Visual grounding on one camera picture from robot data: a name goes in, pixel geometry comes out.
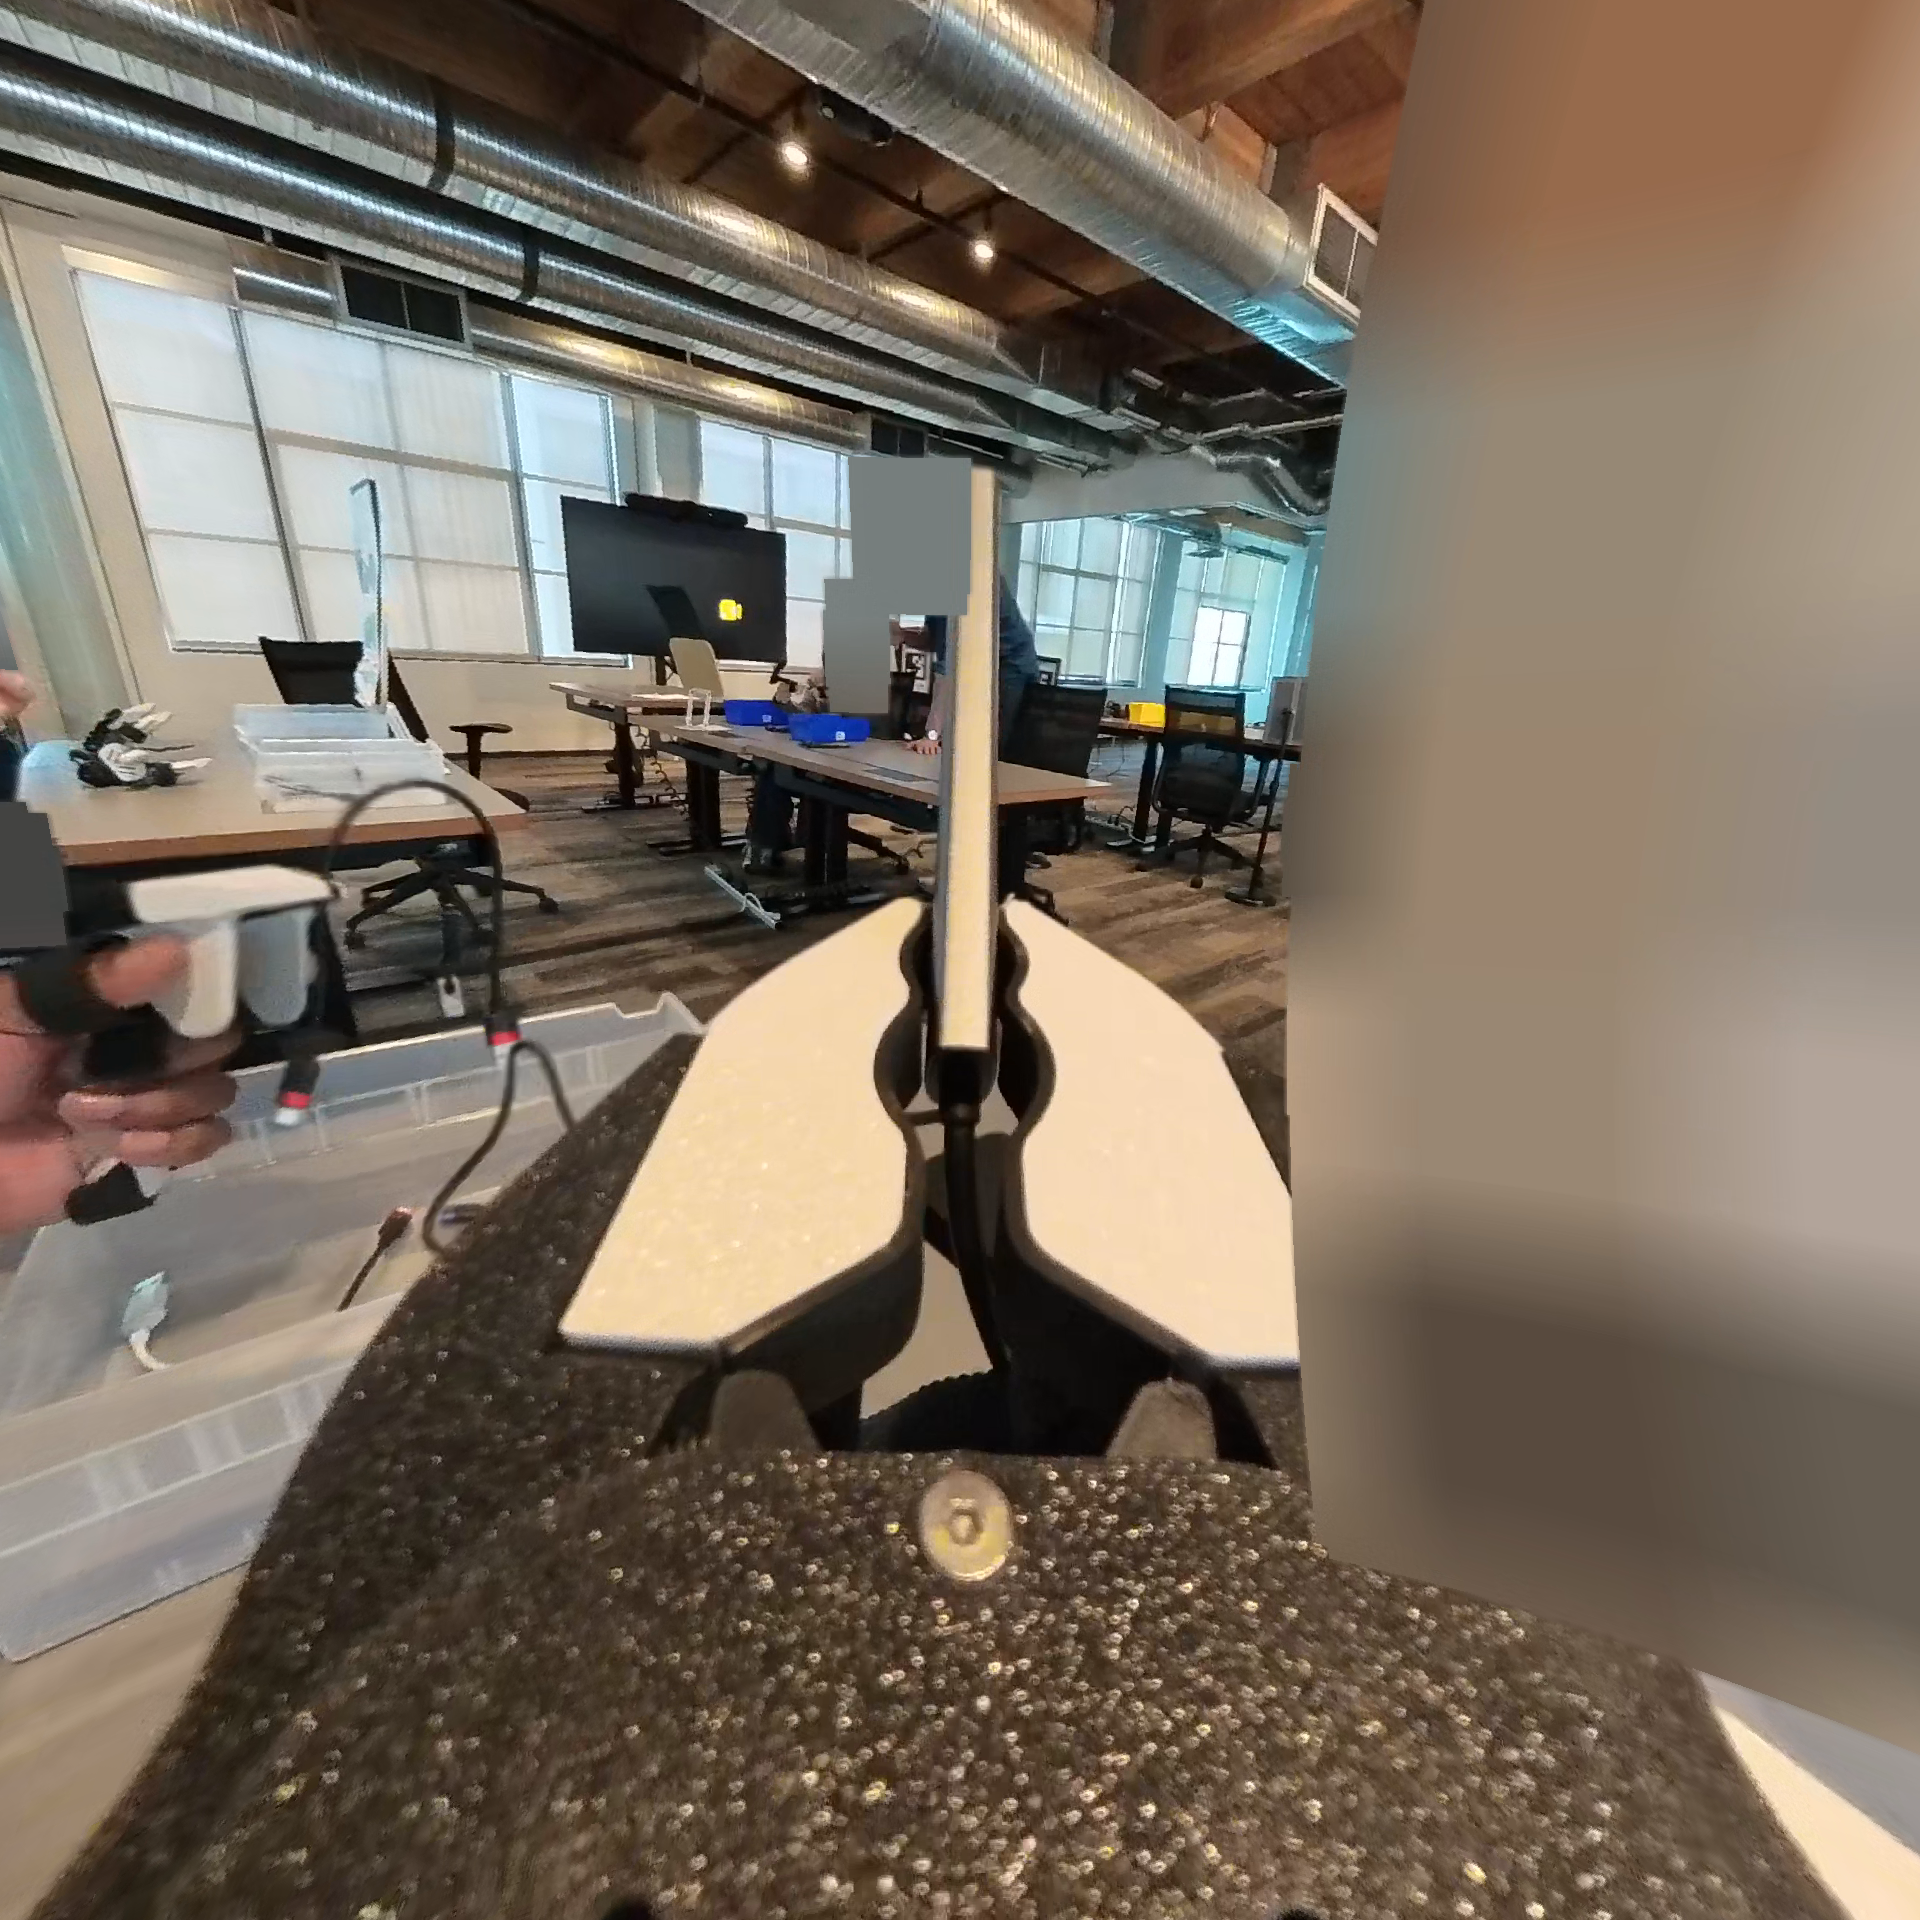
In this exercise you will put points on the blue plastic box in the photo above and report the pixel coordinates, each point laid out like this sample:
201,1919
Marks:
744,711
828,728

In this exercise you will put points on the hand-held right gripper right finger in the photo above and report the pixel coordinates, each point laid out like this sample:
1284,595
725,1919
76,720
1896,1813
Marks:
1152,1200

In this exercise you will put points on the beige document stand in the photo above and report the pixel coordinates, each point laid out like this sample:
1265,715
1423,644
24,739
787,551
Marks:
693,669

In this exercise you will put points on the clear plastic bin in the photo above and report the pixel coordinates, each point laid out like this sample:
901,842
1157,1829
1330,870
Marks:
150,1442
332,750

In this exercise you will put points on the black monitor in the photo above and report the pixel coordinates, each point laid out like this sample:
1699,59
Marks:
659,586

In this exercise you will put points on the silver ventilation duct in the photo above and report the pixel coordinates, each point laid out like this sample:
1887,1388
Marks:
1050,118

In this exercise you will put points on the wooden office table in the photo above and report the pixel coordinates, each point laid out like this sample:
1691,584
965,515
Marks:
226,825
841,764

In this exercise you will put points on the person's left hand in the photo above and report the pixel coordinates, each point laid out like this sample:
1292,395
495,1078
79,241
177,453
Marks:
42,1125

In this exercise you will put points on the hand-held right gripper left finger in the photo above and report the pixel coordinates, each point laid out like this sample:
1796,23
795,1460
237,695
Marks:
750,1186

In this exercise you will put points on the black office chair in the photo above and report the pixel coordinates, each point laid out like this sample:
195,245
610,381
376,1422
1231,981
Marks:
1208,750
325,669
1065,737

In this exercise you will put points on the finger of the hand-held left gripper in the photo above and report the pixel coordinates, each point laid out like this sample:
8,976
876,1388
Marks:
281,968
211,899

